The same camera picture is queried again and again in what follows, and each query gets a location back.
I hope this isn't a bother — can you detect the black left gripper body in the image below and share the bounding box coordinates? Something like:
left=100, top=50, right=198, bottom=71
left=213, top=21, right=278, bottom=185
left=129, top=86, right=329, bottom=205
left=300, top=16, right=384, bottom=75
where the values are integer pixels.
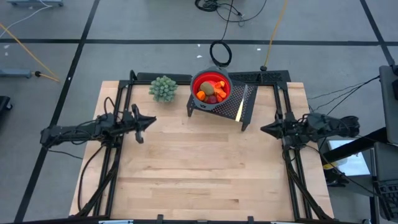
left=123, top=104, right=144, bottom=144

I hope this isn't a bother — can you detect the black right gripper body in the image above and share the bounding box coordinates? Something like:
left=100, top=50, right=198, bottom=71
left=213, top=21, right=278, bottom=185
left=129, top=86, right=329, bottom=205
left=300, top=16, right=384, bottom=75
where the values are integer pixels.
left=273, top=110, right=301, bottom=147

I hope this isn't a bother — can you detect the pale yellow banana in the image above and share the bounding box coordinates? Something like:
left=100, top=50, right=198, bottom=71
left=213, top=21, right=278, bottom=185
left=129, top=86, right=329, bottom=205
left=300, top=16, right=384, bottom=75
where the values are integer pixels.
left=235, top=84, right=249, bottom=123

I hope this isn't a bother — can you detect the red collapsible bowl grey rim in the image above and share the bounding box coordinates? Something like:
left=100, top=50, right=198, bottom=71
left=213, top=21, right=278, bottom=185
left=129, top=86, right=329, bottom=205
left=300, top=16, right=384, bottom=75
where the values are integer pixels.
left=190, top=65, right=233, bottom=111

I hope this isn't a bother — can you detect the brown green kiwi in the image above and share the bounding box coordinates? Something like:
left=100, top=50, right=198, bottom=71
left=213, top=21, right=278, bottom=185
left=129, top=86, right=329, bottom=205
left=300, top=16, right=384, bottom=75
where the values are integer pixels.
left=200, top=82, right=215, bottom=96

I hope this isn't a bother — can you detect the green succulent plant in pot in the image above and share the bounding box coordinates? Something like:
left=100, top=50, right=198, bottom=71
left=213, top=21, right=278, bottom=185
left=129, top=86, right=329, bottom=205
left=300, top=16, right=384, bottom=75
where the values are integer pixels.
left=148, top=75, right=179, bottom=103

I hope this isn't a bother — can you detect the black perforated metal shelf riser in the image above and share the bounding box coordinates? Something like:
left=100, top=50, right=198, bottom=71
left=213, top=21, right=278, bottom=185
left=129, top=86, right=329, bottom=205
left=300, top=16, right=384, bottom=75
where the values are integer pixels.
left=185, top=73, right=259, bottom=132

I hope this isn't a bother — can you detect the black keyboard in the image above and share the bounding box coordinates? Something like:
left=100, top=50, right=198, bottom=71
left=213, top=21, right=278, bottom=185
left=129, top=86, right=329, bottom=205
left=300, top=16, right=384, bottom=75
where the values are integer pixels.
left=374, top=179, right=398, bottom=222

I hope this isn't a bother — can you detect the grey stand foot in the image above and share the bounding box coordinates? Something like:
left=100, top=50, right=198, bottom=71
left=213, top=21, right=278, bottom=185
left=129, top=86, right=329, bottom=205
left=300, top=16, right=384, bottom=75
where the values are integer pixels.
left=6, top=0, right=65, bottom=7
left=0, top=68, right=33, bottom=78

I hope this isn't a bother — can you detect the black floor object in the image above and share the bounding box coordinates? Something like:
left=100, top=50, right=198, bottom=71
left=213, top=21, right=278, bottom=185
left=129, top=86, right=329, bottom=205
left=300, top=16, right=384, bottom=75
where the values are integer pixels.
left=0, top=95, right=13, bottom=113

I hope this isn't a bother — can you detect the black aluminium rig frame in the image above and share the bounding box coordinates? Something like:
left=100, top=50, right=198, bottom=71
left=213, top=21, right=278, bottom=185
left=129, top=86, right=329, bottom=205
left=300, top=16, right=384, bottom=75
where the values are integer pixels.
left=74, top=70, right=335, bottom=224

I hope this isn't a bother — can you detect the black coiled cable loop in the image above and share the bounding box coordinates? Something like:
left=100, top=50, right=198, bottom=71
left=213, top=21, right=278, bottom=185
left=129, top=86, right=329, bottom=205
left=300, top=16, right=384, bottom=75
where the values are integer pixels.
left=209, top=40, right=233, bottom=68

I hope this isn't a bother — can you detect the yellow hanging cord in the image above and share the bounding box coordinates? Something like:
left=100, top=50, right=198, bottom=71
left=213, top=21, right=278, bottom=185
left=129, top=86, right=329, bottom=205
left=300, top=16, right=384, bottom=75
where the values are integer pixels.
left=260, top=0, right=289, bottom=72

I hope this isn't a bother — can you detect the yellow floor cord black plug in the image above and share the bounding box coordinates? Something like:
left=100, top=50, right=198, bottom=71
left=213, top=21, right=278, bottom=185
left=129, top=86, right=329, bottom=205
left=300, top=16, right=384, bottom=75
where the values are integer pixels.
left=0, top=23, right=60, bottom=83

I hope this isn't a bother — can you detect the black floor cable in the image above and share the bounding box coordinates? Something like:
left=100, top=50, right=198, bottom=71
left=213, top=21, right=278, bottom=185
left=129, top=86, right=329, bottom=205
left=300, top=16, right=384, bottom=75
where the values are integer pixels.
left=194, top=0, right=268, bottom=42

